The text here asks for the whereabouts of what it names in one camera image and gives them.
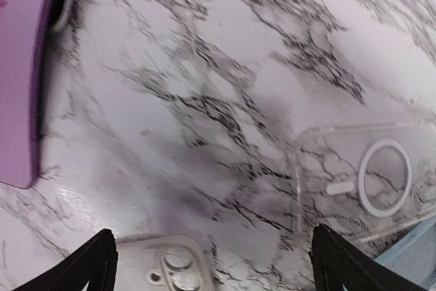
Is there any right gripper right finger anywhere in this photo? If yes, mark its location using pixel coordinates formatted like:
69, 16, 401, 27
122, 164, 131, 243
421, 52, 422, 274
309, 224, 423, 291

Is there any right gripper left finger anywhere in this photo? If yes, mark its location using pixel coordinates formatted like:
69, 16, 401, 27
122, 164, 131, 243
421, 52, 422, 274
15, 229, 118, 291

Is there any blue phone case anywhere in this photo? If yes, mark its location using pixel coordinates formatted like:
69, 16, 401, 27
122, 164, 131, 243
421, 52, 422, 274
375, 217, 436, 290

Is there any grey phone case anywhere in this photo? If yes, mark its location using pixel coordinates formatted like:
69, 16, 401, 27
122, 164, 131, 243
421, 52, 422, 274
114, 234, 216, 290

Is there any pink smartphone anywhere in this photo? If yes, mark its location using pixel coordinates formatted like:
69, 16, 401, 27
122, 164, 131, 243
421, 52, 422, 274
1, 0, 52, 189

